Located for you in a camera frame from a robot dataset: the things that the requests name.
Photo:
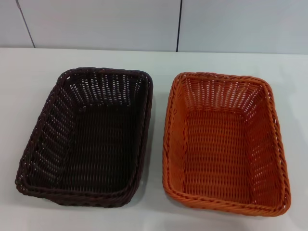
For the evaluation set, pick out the orange wicker basket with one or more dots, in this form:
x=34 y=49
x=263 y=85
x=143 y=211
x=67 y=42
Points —
x=216 y=149

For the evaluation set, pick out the dark brown wicker basket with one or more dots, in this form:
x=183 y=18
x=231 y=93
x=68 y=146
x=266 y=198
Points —
x=96 y=144

